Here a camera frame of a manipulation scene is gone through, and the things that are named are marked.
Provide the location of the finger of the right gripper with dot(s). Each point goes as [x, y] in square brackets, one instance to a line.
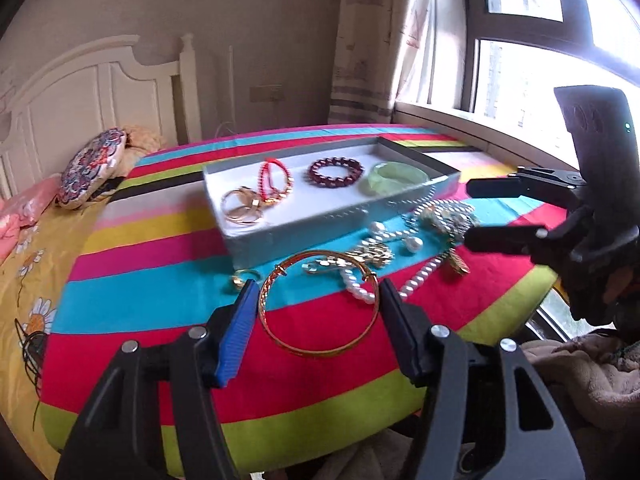
[507, 240]
[533, 182]

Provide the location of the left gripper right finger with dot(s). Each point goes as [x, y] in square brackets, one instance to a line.
[486, 412]

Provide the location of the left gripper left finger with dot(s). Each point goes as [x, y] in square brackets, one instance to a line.
[118, 434]

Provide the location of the pearl drop earring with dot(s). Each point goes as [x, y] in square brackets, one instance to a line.
[413, 244]

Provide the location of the green jade bangle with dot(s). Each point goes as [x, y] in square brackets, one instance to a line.
[390, 178]

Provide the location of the gold bangle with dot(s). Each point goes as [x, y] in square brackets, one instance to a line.
[281, 269]

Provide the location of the gold scarf ring cluster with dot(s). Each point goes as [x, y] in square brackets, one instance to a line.
[243, 206]

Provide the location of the grey shallow jewelry box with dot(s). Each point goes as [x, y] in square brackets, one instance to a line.
[311, 215]

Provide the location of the striped colourful blanket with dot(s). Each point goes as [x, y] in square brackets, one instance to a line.
[155, 264]

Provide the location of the yellow floral bed sheet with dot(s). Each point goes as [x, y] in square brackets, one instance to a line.
[32, 277]

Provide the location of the patterned beige curtain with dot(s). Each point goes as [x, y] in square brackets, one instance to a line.
[396, 51]

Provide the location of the round embroidered cushion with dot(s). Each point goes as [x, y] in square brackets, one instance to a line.
[90, 167]

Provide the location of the beige plush toy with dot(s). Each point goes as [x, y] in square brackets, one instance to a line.
[140, 142]

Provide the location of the white wooden headboard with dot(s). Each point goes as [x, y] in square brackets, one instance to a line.
[87, 90]

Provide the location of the window frame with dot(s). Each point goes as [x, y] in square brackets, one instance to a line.
[488, 70]

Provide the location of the wall power socket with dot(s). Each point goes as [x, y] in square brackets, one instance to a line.
[266, 93]

